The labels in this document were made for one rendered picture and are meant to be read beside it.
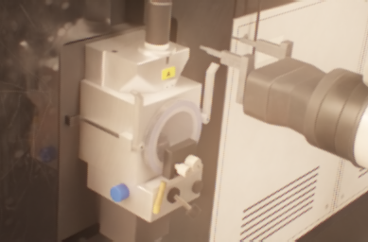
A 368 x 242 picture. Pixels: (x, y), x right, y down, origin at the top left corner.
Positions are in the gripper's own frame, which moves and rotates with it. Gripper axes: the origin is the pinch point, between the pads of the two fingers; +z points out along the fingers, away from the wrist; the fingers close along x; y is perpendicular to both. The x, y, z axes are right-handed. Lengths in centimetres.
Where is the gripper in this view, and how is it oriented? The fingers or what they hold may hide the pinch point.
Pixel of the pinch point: (218, 42)
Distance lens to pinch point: 73.1
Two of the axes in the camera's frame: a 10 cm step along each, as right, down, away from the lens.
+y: -0.9, 9.0, 4.2
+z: -7.5, -3.3, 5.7
